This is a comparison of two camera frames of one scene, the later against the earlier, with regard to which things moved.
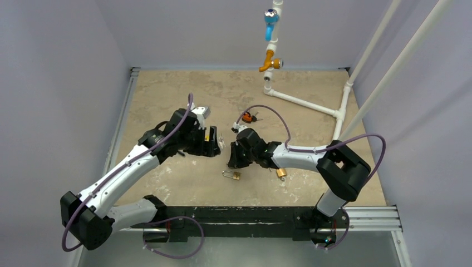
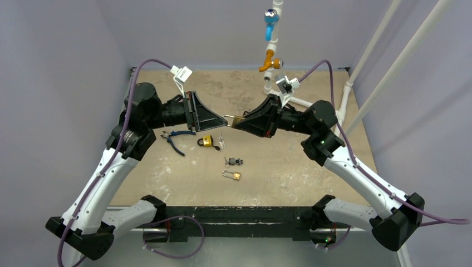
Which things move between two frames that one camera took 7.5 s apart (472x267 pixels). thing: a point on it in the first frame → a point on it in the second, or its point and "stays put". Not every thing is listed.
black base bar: (302, 223) stays put
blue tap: (270, 18) stays put
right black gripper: (240, 154) → (276, 116)
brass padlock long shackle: (234, 174) stays put
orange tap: (274, 63) stays put
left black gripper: (205, 148) → (204, 118)
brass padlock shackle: (281, 173) → (236, 118)
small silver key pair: (221, 143) stays put
